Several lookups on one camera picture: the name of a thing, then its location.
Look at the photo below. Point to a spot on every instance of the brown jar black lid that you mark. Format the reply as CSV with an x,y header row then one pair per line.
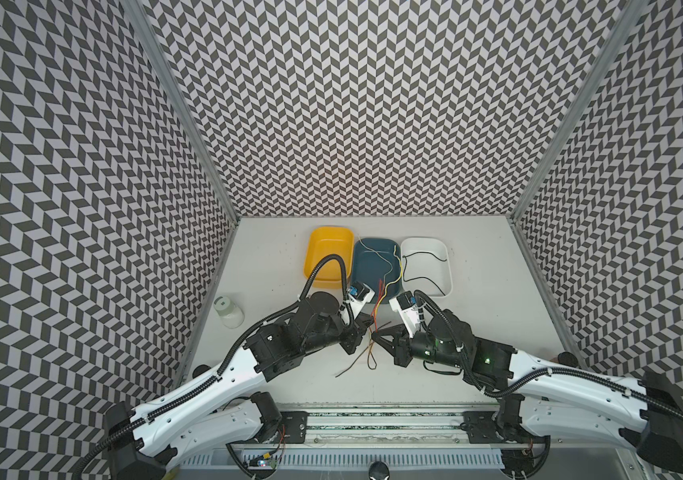
x,y
567,359

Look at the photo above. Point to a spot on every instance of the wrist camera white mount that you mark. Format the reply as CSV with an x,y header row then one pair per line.
x,y
358,296
406,306

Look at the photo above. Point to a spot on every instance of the aluminium corner post right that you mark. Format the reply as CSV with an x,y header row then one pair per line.
x,y
629,18

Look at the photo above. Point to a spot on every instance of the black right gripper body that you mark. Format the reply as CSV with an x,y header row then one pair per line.
x,y
401,347

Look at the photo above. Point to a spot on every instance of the clear jar white lid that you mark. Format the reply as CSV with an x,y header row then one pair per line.
x,y
229,313

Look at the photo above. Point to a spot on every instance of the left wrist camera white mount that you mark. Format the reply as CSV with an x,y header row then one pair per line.
x,y
358,296

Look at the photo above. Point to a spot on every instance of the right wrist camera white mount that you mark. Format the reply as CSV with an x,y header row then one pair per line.
x,y
406,306

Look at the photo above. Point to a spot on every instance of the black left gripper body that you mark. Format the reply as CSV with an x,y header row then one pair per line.
x,y
350,334

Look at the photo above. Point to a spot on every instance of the yellow plastic bin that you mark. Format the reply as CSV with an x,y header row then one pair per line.
x,y
325,241

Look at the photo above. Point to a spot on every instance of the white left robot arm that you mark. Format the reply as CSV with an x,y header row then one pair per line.
x,y
227,403

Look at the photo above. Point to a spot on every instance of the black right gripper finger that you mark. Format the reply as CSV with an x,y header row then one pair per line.
x,y
392,332
387,345

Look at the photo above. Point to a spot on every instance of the white plastic bin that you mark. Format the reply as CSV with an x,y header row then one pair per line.
x,y
426,266

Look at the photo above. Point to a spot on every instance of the aluminium corner post left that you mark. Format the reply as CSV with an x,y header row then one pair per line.
x,y
145,35

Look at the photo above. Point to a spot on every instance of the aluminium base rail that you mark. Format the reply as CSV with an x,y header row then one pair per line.
x,y
446,437

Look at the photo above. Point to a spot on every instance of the aluminium corner post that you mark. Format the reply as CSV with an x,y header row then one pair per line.
x,y
145,35
629,18

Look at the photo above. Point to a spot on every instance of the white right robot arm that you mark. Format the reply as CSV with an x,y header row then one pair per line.
x,y
539,398

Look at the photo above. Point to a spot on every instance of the teal plastic bin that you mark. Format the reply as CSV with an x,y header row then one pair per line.
x,y
377,263

